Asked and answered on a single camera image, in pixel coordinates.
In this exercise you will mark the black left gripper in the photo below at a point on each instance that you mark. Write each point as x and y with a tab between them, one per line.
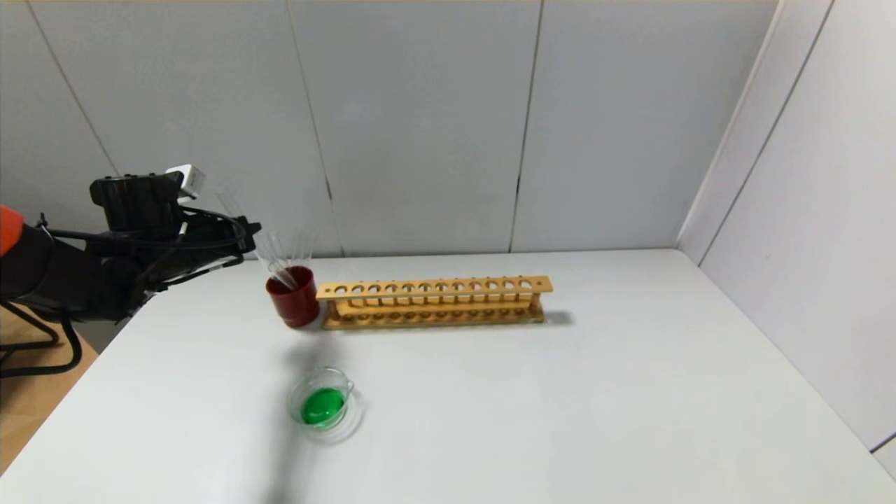
236	246

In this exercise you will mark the blue-stained glass test tube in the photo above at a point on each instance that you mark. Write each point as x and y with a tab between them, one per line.
227	201

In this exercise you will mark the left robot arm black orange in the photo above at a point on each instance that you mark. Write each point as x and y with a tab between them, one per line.
49	273

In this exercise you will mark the green mixed pigment liquid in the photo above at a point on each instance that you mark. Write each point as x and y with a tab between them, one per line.
323	406

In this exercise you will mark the wooden test tube rack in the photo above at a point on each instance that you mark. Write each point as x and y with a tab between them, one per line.
455	287

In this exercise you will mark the red plastic cup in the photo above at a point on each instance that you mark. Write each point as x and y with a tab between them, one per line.
294	308

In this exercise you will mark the small clear glass beaker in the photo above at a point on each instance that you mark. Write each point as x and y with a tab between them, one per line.
350	420

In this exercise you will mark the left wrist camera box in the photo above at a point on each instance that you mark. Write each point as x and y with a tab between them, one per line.
143	199

